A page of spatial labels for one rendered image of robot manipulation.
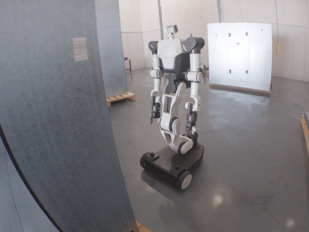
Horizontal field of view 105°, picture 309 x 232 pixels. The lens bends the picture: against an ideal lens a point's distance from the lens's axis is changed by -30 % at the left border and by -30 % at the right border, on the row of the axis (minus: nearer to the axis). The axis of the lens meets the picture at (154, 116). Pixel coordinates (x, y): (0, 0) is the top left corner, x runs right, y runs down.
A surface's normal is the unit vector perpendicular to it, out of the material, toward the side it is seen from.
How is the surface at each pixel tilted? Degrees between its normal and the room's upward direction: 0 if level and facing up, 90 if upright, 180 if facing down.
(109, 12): 90
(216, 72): 90
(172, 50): 90
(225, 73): 90
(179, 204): 0
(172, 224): 0
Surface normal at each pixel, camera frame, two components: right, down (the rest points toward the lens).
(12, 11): 0.77, 0.18
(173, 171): -0.56, -0.43
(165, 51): -0.71, 0.32
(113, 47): 0.51, 0.29
